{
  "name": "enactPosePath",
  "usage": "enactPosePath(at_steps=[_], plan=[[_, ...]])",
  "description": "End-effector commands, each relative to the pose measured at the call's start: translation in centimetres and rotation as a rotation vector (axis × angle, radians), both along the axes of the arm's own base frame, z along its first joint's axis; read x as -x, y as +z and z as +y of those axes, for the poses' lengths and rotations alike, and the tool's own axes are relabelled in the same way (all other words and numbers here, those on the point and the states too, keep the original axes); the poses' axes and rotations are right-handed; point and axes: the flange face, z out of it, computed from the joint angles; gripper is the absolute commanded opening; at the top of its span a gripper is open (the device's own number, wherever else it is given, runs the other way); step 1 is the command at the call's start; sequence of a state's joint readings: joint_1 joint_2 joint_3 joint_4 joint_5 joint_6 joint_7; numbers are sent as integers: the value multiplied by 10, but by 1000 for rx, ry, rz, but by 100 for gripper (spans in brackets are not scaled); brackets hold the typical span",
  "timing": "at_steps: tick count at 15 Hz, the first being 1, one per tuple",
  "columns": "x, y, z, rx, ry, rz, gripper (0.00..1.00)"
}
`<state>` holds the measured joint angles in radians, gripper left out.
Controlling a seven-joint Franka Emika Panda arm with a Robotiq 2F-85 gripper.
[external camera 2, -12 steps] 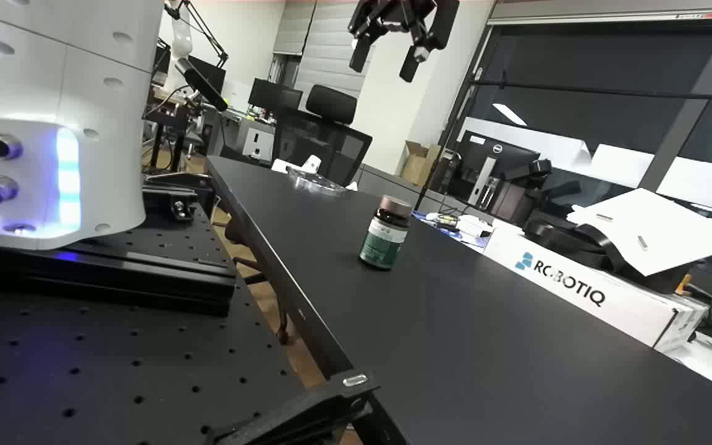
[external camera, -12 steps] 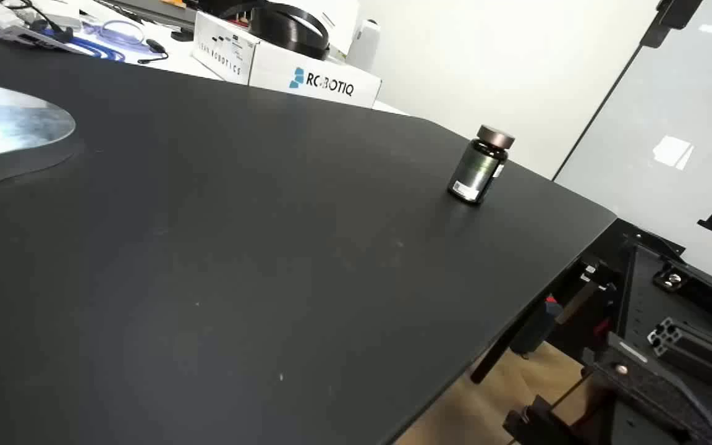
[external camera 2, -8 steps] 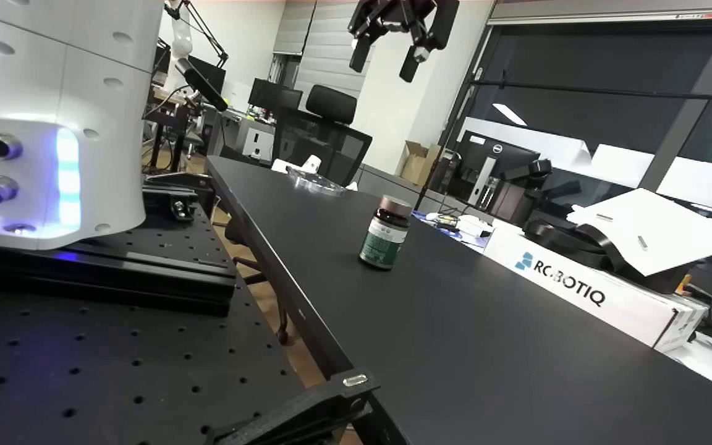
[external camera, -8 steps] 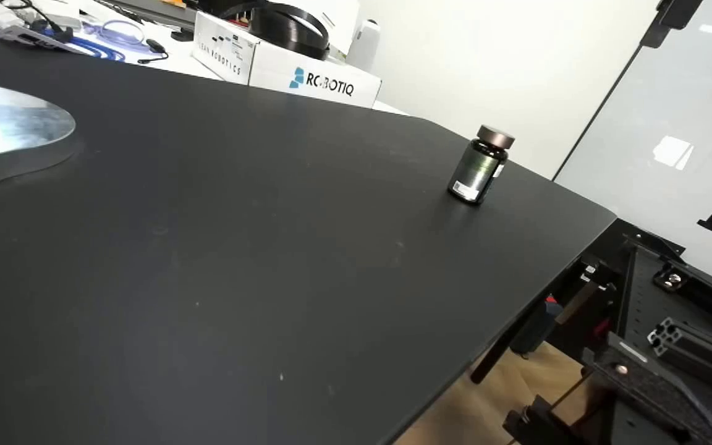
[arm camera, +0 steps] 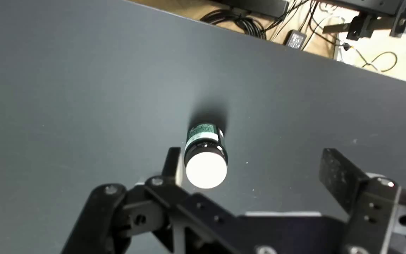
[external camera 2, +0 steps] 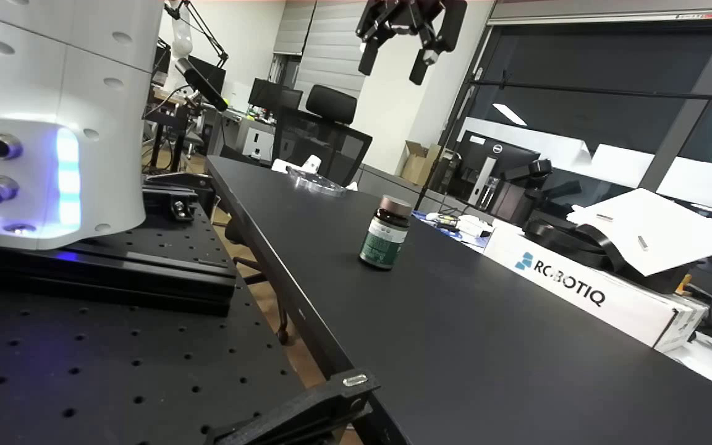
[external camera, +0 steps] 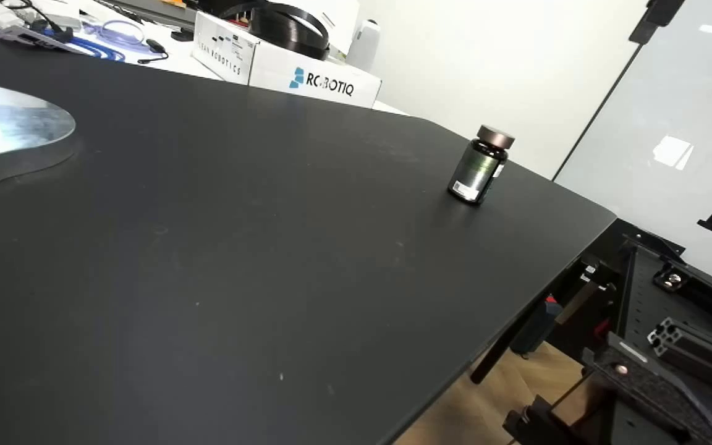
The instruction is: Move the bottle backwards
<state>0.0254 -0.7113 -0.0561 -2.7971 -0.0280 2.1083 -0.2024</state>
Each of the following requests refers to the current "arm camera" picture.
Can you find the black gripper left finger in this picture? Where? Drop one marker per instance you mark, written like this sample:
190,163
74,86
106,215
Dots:
119,217

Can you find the dark bottle with white cap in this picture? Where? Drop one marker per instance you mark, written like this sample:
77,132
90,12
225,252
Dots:
207,167

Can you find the black metal bracket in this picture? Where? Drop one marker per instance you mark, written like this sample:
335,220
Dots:
377,16

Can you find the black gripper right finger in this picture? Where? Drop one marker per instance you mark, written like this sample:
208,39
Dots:
377,213

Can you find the black power adapter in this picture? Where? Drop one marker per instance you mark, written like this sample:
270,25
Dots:
295,39

